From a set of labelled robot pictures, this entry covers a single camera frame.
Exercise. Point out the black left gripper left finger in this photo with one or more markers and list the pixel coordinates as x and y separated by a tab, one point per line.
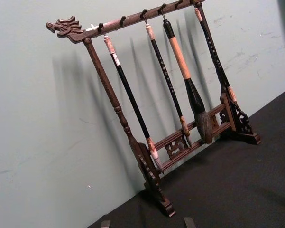
105	224

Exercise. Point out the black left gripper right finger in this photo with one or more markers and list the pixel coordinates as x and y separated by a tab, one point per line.
188	223

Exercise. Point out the black table cloth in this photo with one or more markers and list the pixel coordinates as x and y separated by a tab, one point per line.
227	185

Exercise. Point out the black brush with white ends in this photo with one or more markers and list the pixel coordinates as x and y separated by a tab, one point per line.
130	95

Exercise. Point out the thin black brush brown ferrule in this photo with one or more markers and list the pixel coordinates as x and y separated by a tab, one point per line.
167	78

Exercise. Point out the black brush with pale cap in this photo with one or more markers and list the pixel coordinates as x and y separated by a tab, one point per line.
214	52

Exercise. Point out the carved dark wooden brush rack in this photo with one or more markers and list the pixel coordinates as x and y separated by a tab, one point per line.
67	29

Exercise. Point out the plain pale wall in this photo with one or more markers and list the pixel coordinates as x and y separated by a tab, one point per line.
38	118

